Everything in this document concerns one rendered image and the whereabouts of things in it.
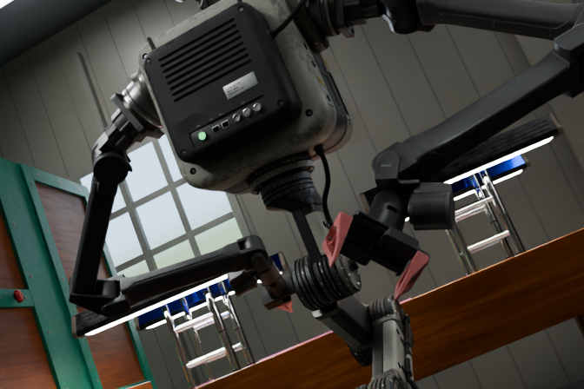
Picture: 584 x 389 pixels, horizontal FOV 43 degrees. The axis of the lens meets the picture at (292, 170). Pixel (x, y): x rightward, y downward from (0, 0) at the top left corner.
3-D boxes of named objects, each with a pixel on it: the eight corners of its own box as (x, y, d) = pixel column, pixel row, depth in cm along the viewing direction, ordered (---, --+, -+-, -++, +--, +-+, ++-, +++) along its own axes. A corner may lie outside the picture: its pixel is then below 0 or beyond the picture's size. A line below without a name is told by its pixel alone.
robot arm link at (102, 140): (112, 135, 163) (110, 124, 167) (82, 168, 164) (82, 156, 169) (144, 157, 167) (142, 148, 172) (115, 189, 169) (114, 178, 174)
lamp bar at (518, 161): (532, 165, 271) (522, 148, 272) (374, 232, 275) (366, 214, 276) (527, 168, 279) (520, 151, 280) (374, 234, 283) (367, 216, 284)
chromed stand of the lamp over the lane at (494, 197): (553, 275, 212) (485, 135, 222) (487, 302, 214) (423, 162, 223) (540, 278, 231) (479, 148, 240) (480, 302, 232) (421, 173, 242)
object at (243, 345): (266, 387, 258) (221, 267, 267) (214, 409, 259) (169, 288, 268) (275, 381, 276) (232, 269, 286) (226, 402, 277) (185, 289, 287)
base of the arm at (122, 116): (146, 129, 160) (113, 91, 163) (121, 156, 161) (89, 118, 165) (165, 135, 168) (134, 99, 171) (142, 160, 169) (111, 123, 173)
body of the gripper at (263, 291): (261, 292, 204) (250, 275, 199) (295, 277, 203) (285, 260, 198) (265, 309, 199) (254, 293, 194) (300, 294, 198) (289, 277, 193)
